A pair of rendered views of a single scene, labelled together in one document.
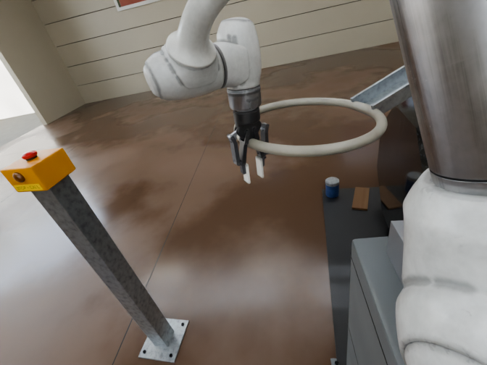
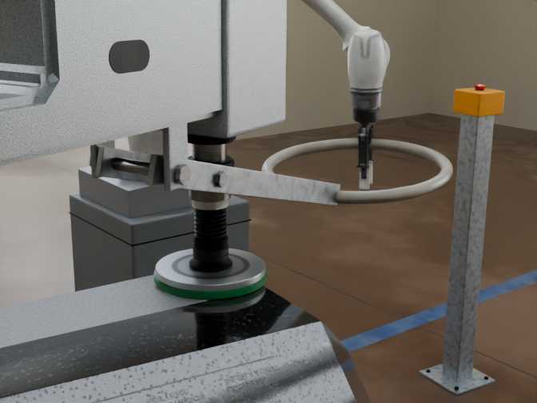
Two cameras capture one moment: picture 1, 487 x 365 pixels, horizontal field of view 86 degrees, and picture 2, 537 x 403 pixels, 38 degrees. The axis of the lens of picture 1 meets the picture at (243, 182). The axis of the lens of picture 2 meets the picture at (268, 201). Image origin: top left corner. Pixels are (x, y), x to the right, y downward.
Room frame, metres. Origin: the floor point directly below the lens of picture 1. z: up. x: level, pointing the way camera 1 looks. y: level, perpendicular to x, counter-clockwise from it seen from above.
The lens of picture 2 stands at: (1.92, -1.92, 1.43)
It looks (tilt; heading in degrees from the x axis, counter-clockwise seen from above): 16 degrees down; 130
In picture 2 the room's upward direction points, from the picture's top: straight up
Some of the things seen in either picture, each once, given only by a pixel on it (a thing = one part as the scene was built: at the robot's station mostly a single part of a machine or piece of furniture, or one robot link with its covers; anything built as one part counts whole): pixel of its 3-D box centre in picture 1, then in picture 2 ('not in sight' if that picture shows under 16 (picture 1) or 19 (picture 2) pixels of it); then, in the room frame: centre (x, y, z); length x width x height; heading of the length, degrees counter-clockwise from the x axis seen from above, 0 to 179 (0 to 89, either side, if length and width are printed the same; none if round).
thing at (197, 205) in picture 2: not in sight; (209, 196); (0.91, -0.89, 1.04); 0.07 x 0.07 x 0.04
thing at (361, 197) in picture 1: (361, 198); not in sight; (1.42, -0.81, 0.02); 0.25 x 0.10 x 0.01; 148
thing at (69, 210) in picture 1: (117, 273); (467, 240); (0.75, 0.58, 0.54); 0.20 x 0.20 x 1.09; 71
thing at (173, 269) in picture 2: not in sight; (210, 268); (0.91, -0.89, 0.89); 0.21 x 0.21 x 0.01
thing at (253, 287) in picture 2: not in sight; (210, 269); (0.91, -0.89, 0.89); 0.22 x 0.22 x 0.04
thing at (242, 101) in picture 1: (244, 97); (366, 97); (0.71, -0.06, 1.12); 0.09 x 0.09 x 0.06
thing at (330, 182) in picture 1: (332, 187); not in sight; (1.55, -0.65, 0.08); 0.10 x 0.10 x 0.13
